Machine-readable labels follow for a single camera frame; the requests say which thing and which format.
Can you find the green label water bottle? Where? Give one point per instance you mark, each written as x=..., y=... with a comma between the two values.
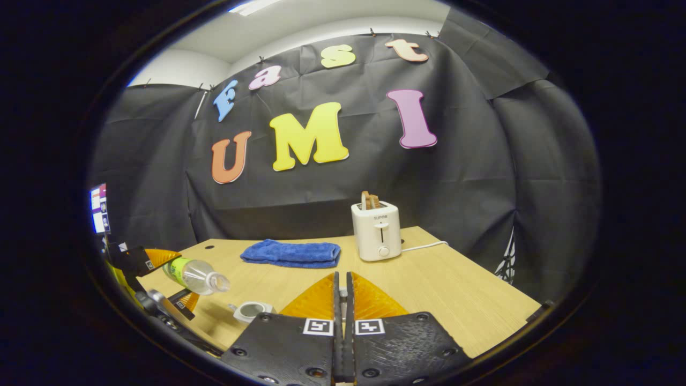
x=195, y=274

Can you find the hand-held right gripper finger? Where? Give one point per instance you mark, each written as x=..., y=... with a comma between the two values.
x=337, y=305
x=349, y=305

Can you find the computer monitor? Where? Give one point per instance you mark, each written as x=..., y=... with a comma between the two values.
x=100, y=209

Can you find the white teacup lid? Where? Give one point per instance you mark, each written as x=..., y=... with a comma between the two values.
x=343, y=294

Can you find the white patterned dark cloth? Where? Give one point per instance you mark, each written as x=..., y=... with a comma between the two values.
x=505, y=260

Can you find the black backdrop cloth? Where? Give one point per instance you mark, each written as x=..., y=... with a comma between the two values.
x=455, y=187

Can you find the ceiling light panel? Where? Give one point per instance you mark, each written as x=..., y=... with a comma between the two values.
x=254, y=6

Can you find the blue towel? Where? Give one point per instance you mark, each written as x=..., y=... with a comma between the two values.
x=292, y=253

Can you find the white toaster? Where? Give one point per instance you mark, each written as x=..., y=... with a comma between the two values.
x=375, y=233

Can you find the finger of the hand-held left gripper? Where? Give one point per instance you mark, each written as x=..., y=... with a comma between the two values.
x=185, y=303
x=134, y=261

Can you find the bread slice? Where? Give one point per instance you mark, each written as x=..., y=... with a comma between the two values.
x=371, y=201

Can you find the white floral teacup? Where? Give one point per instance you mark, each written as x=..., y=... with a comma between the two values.
x=252, y=311

